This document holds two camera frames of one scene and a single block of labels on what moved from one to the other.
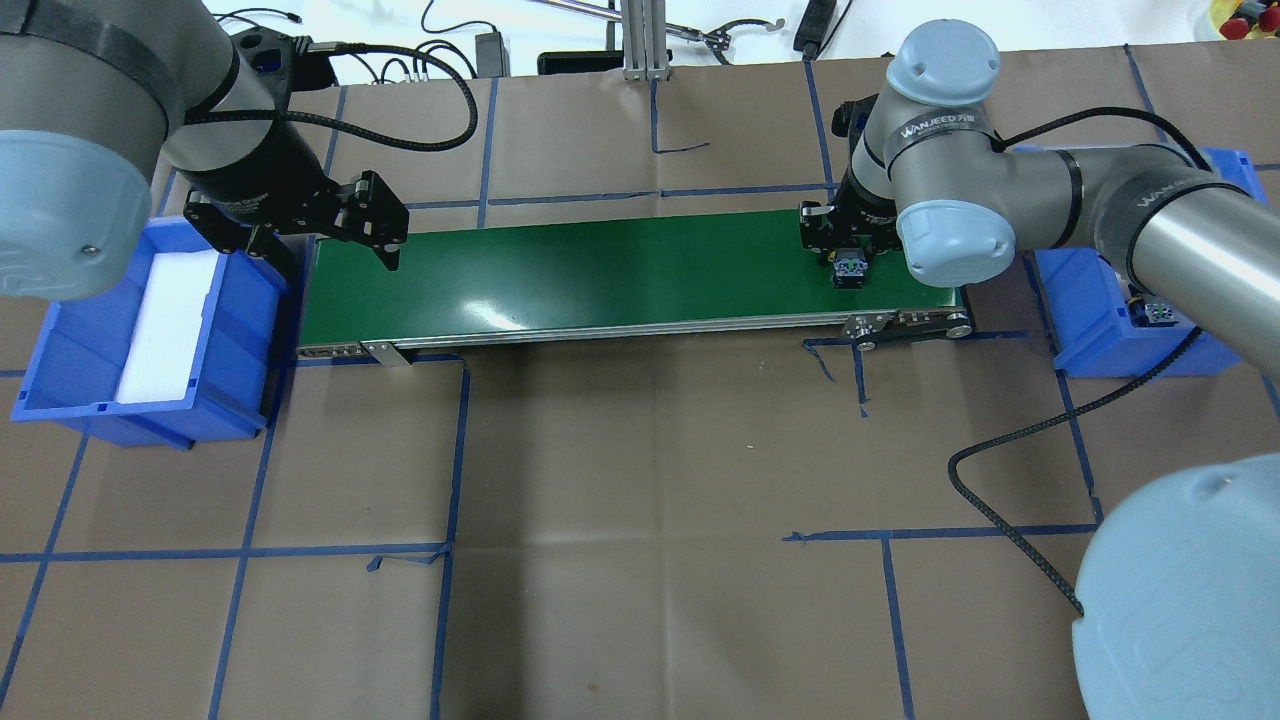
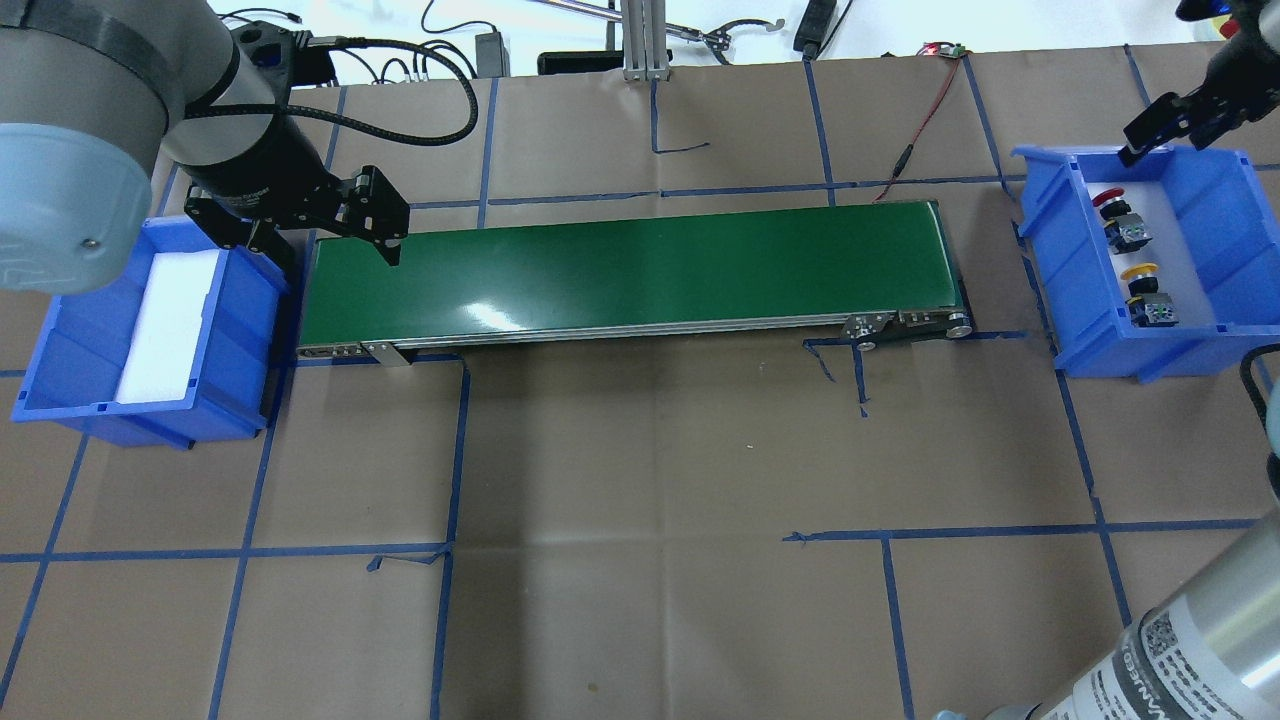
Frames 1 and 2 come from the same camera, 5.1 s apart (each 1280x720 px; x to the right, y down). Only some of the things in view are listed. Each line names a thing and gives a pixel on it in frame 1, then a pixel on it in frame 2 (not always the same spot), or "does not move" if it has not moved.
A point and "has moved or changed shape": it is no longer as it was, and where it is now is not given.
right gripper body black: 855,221 → 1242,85
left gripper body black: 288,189 does not move
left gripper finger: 267,245 does not move
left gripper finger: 389,254 does not move
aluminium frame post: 645,55 does not move
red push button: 849,268 has moved or changed shape
